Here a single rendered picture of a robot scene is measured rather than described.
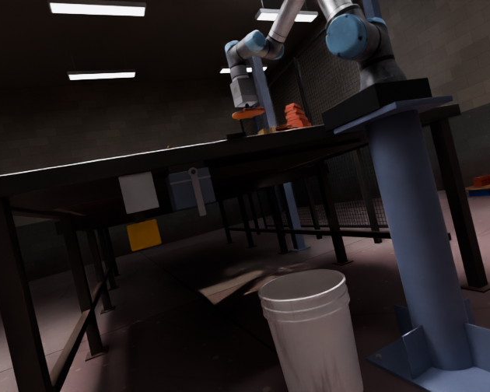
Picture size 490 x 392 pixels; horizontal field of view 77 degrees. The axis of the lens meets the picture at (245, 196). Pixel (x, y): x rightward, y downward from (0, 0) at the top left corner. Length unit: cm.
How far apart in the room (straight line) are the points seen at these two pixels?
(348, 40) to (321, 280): 82
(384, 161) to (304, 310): 55
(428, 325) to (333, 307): 35
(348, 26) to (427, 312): 93
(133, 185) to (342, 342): 81
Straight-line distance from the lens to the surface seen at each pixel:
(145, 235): 100
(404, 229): 114
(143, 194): 103
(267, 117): 349
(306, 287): 126
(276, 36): 146
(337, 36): 109
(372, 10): 596
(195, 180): 102
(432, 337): 125
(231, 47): 145
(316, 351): 105
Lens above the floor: 70
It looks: level
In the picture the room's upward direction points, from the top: 13 degrees counter-clockwise
